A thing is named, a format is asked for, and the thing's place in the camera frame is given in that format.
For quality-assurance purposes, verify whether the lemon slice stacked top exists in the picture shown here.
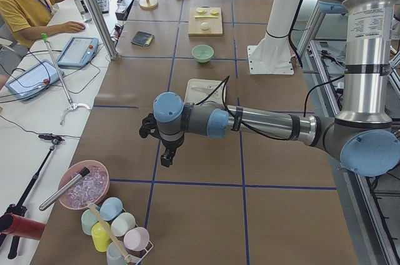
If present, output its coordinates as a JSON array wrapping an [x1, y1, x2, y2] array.
[[209, 9, 219, 16]]

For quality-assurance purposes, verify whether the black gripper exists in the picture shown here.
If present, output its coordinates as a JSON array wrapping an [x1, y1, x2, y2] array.
[[160, 138, 184, 168]]

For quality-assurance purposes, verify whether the metal tube black cap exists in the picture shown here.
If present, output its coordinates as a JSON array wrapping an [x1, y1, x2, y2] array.
[[39, 167, 90, 211]]

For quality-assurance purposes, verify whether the aluminium frame post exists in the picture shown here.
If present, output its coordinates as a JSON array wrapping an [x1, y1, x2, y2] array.
[[86, 0, 118, 60]]

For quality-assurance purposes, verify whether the reacher grabber tool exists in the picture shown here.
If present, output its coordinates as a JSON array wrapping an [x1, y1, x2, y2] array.
[[41, 33, 91, 125]]

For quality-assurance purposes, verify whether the white wire cup rack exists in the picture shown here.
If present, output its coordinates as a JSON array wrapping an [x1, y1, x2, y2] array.
[[93, 205, 155, 265]]

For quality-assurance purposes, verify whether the grey cup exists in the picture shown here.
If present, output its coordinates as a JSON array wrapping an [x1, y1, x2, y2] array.
[[106, 242, 127, 265]]

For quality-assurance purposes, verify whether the yellow plastic knife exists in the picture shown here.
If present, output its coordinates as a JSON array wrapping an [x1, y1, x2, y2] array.
[[194, 15, 219, 19]]

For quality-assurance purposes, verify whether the grey folded cloth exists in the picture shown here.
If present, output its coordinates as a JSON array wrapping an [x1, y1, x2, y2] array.
[[131, 31, 154, 47]]

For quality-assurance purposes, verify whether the wooden stick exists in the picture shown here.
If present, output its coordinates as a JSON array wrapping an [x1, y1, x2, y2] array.
[[87, 202, 133, 264]]

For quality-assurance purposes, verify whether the blue teach pendant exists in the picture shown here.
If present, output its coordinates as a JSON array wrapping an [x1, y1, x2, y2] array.
[[57, 36, 99, 68], [5, 59, 59, 101]]

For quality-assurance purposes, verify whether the lemon slice near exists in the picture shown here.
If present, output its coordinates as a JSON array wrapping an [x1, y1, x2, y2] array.
[[196, 7, 207, 14]]

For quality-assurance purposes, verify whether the green cup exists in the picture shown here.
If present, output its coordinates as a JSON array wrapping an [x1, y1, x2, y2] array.
[[81, 209, 98, 236]]

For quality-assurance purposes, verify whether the green ceramic bowl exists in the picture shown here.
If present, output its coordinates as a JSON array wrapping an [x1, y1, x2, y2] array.
[[191, 44, 214, 63]]

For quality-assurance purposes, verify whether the red cylinder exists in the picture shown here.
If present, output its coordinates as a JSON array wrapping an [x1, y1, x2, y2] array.
[[1, 213, 46, 240]]

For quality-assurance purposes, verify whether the wooden cutting board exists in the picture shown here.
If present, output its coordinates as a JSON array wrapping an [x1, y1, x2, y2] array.
[[188, 7, 223, 36]]

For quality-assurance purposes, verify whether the black tripod stick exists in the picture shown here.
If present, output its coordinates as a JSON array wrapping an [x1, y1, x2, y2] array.
[[1, 134, 64, 245]]

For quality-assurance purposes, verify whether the yellow cup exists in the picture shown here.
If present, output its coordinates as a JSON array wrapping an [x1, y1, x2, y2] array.
[[91, 222, 112, 253]]

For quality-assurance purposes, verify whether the white bear tray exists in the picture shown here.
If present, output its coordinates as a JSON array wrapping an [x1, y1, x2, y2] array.
[[184, 79, 226, 105]]

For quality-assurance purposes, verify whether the person in yellow shirt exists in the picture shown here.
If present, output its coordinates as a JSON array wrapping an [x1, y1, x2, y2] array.
[[1, 0, 86, 48]]

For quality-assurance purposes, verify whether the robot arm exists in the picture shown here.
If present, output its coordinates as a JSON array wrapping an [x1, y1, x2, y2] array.
[[149, 0, 399, 177]]

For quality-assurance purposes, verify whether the white cup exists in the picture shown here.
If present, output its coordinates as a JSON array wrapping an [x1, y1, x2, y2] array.
[[111, 212, 136, 237]]

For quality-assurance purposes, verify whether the far blue teach pendant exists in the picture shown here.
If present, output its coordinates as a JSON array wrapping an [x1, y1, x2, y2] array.
[[57, 36, 99, 68]]

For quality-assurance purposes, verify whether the pink bowl with ice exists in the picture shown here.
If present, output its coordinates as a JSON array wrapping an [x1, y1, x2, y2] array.
[[58, 160, 110, 210]]

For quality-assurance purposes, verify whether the blue cup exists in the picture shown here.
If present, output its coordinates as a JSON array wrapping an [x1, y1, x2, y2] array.
[[99, 197, 123, 221]]

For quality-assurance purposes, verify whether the pink cup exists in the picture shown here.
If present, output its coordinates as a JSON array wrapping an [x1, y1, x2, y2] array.
[[124, 227, 149, 251]]

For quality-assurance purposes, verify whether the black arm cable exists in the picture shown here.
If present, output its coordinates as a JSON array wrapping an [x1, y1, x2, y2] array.
[[195, 74, 346, 141]]

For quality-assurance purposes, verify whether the wooden mug tree stand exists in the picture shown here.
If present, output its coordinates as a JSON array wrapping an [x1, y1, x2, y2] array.
[[139, 0, 158, 11]]

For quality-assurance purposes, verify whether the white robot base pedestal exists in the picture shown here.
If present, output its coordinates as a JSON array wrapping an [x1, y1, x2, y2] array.
[[247, 0, 301, 75]]

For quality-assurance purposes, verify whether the near blue teach pendant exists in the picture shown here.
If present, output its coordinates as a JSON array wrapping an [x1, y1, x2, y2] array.
[[5, 59, 59, 101]]

